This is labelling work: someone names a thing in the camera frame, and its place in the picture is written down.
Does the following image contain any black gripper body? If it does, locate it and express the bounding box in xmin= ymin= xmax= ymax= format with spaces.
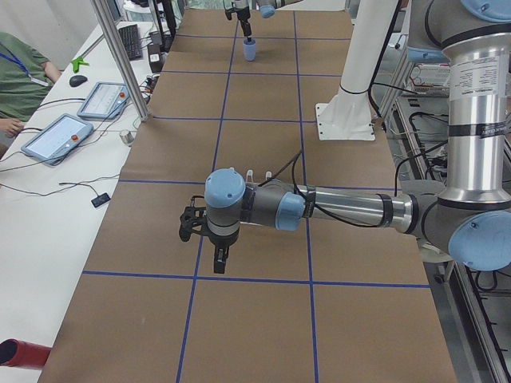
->
xmin=236 ymin=7 xmax=251 ymax=21
xmin=208 ymin=231 xmax=240 ymax=247

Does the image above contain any light blue plastic cup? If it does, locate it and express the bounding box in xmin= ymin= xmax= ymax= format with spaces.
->
xmin=243 ymin=38 xmax=257 ymax=61

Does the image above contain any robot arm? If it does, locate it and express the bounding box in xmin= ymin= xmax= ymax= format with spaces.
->
xmin=224 ymin=0 xmax=301 ymax=42
xmin=180 ymin=1 xmax=510 ymax=273

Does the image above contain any black keyboard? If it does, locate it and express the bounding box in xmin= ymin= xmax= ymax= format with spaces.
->
xmin=118 ymin=25 xmax=143 ymax=61

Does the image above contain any small black sensor box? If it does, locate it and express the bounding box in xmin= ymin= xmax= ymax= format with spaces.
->
xmin=91 ymin=193 xmax=111 ymax=208

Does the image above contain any small silver cylinder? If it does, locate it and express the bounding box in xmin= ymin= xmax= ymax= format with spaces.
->
xmin=119 ymin=129 xmax=134 ymax=147

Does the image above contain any far teach pendant tablet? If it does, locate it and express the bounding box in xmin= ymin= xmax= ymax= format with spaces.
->
xmin=77 ymin=82 xmax=130 ymax=120

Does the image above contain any teach pendant tablet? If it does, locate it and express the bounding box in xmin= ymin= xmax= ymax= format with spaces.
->
xmin=77 ymin=82 xmax=130 ymax=120
xmin=22 ymin=113 xmax=93 ymax=165

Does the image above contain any green plastic clip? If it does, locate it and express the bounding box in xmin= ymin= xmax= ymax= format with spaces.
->
xmin=71 ymin=56 xmax=89 ymax=73

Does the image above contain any black computer mouse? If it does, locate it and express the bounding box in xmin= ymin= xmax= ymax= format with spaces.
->
xmin=69 ymin=74 xmax=88 ymax=88

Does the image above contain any near teach pendant tablet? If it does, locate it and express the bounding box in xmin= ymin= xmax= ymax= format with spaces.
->
xmin=22 ymin=113 xmax=93 ymax=165

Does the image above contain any person in green shirt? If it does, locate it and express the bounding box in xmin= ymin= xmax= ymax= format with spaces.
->
xmin=1 ymin=32 xmax=61 ymax=138

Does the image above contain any red cylinder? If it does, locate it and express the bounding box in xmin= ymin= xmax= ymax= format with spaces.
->
xmin=1 ymin=338 xmax=51 ymax=370

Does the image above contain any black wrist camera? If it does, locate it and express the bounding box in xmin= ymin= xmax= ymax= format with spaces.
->
xmin=224 ymin=2 xmax=238 ymax=21
xmin=179 ymin=195 xmax=208 ymax=242

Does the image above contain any white wire cup holder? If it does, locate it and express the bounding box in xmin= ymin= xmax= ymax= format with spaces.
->
xmin=245 ymin=169 xmax=273 ymax=187

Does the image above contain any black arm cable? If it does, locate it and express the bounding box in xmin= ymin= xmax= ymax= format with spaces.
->
xmin=259 ymin=149 xmax=452 ymax=229

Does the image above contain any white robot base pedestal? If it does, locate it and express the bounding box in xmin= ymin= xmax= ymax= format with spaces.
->
xmin=315 ymin=0 xmax=400 ymax=140

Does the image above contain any aluminium frame post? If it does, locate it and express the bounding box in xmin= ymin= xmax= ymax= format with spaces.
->
xmin=91 ymin=0 xmax=149 ymax=122

